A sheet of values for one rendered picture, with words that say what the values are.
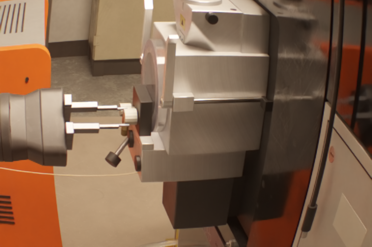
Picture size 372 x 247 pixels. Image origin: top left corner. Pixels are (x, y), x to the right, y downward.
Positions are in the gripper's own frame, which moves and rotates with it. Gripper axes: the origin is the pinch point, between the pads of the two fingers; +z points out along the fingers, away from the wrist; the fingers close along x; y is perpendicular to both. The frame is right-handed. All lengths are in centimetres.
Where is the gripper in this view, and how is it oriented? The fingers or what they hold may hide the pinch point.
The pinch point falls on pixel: (126, 116)
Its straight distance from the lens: 70.8
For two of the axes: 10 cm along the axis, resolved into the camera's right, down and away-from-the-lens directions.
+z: 9.7, -0.3, 2.2
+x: 1.1, 9.1, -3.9
